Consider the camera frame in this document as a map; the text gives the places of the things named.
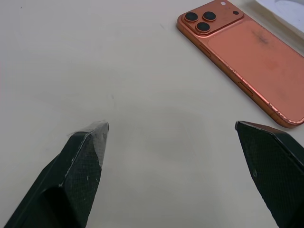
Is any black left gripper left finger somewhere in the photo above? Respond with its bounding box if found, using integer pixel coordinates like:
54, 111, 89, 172
3, 121, 110, 228

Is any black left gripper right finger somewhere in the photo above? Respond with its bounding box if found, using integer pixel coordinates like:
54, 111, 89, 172
234, 120, 304, 228

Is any white box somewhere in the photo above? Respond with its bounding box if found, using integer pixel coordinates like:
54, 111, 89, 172
239, 0, 304, 53

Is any orange smartphone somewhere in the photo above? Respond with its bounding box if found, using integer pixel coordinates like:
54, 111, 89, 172
176, 0, 304, 129

